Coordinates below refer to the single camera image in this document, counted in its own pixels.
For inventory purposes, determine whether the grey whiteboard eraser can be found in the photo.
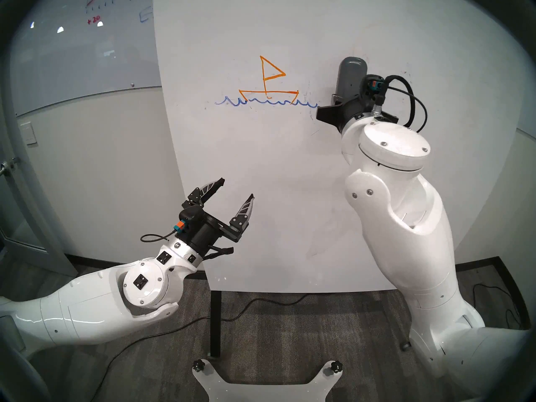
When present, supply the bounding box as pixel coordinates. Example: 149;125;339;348
336;57;368;102

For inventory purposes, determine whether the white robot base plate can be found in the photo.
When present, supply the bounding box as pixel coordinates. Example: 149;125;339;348
192;359;344;402

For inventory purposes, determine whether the large white freestanding whiteboard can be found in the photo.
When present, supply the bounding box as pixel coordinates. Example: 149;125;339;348
152;0;534;295

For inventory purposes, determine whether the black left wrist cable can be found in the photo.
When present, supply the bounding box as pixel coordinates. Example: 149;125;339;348
140;227;180;243

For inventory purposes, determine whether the thin black floor cable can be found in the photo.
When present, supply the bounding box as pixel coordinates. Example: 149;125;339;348
472;282;524;330

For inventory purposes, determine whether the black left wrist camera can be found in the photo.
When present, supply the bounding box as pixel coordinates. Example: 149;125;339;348
178;206;206;235

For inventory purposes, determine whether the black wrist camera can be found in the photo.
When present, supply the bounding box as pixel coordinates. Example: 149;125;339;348
361;74;390;115
178;206;206;235

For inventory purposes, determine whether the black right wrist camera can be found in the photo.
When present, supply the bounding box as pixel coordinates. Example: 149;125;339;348
361;74;390;115

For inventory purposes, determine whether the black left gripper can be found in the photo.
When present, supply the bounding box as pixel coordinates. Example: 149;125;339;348
181;178;255;261

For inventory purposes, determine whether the wall glass board with graphs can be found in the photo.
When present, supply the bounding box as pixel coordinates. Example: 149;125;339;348
8;0;162;117

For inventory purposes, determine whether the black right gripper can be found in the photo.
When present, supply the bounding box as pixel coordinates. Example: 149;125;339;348
316;93;374;134

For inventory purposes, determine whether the black wall baseboard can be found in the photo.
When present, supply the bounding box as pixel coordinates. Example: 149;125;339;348
63;253;206;280
454;257;529;328

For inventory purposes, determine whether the long black floor cable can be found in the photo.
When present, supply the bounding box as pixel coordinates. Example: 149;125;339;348
88;294;312;402

